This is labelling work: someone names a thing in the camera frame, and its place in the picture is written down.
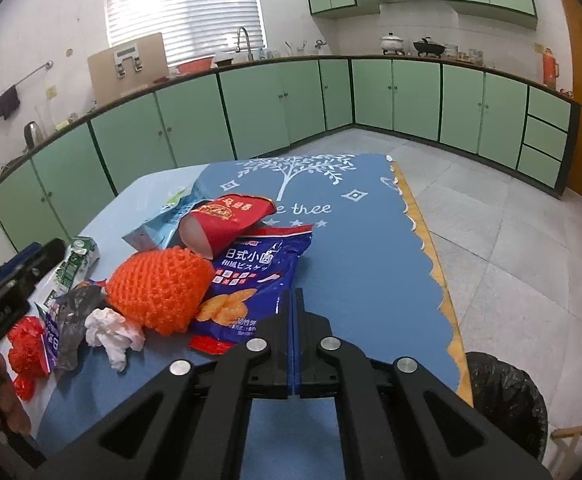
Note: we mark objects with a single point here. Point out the light blue snack bag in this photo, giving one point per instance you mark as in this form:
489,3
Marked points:
161,230

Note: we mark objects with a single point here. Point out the metal kitchen faucet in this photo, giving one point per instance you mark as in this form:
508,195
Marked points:
243,35

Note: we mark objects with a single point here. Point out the white cooking pot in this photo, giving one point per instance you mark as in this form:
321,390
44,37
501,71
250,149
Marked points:
392,44

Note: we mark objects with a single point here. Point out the dark hanging towel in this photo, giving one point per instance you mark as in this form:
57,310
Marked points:
8,102

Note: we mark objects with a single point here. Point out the green lower kitchen cabinets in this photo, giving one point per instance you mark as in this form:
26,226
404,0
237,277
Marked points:
256,105

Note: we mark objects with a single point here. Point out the small silver teapot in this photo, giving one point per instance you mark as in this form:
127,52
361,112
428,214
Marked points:
322,47

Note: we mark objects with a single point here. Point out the red paper cup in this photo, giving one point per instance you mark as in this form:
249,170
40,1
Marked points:
231,220

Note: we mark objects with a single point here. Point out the green white milk carton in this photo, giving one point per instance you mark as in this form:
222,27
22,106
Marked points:
73,265

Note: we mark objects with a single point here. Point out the person's left hand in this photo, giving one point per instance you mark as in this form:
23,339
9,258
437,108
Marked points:
6,390

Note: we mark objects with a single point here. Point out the blue white wrapper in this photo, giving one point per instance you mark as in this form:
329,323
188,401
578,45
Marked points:
51,345

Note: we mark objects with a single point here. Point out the red plastic basin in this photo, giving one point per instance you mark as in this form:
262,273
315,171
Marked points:
194,65

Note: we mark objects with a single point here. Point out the red plastic bag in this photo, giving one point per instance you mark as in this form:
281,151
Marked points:
26,345

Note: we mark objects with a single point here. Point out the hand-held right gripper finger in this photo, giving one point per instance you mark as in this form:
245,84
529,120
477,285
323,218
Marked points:
299,350
291,350

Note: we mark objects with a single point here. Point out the black wok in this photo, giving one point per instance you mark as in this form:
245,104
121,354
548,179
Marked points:
428,47

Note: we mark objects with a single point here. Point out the blue printed table mat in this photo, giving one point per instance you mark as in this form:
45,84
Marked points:
361,260

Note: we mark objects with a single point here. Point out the red thermos flask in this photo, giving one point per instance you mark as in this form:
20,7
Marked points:
551,67

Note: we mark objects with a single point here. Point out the steel electric kettle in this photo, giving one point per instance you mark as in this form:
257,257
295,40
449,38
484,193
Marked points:
32,135

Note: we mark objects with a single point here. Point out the dark blue biscuit bag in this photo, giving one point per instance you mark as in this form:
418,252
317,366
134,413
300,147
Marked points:
251,270

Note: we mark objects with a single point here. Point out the wooden stool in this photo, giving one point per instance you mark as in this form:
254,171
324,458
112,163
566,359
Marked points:
571,432

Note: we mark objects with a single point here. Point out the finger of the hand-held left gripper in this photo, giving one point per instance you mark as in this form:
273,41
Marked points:
18,257
51,252

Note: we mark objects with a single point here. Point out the cardboard box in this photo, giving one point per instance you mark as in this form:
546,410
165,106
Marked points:
106,75

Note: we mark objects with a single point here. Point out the white tissue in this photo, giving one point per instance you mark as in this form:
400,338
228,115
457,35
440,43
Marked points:
108,332

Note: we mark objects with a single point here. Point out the metal towel rail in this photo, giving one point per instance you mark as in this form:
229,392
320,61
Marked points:
26,79

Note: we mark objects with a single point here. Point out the orange foam fruit net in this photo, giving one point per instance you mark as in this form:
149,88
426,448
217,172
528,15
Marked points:
161,285

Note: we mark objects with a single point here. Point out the bin with black bag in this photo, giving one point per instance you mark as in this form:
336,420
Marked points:
501,400

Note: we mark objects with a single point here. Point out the white window blinds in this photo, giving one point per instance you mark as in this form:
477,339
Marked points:
181,5

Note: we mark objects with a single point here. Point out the grey plastic bag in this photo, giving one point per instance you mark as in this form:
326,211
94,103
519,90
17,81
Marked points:
76,315

